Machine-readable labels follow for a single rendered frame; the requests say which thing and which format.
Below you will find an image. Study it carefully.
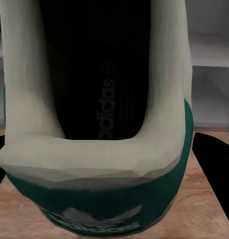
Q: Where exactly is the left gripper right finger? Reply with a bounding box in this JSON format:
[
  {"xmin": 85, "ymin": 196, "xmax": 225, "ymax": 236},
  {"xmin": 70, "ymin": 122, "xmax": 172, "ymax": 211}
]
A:
[{"xmin": 192, "ymin": 132, "xmax": 229, "ymax": 220}]

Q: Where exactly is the gym shoe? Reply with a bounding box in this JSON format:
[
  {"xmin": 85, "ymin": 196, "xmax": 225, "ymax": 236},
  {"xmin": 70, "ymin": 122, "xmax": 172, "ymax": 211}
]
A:
[{"xmin": 0, "ymin": 0, "xmax": 194, "ymax": 239}]

